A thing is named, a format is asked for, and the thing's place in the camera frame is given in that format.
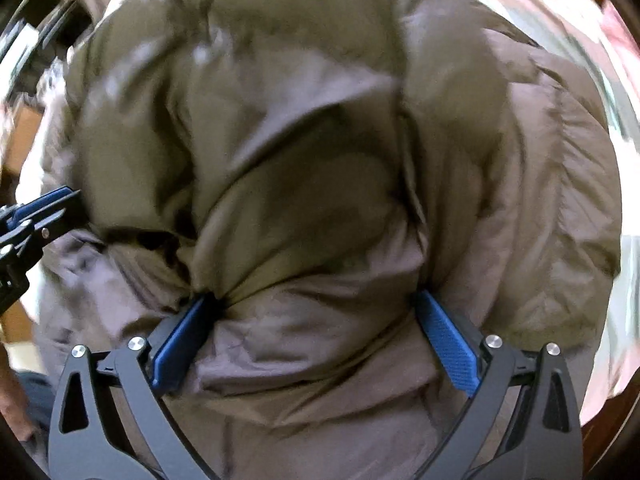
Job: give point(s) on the wooden cabinet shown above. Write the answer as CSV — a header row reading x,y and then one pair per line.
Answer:
x,y
22,130

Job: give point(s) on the person's left forearm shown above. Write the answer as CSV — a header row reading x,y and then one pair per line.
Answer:
x,y
10,395

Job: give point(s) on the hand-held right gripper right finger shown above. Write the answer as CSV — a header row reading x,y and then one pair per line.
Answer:
x,y
447,345

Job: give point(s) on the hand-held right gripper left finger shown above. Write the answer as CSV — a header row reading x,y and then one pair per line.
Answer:
x,y
182,345

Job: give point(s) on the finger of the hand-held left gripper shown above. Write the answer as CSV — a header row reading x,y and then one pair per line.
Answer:
x,y
45,207

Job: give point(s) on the black desk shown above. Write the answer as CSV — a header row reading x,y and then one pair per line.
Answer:
x,y
45,25

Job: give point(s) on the olive hooded puffer jacket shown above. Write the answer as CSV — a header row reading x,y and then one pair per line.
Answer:
x,y
320,160

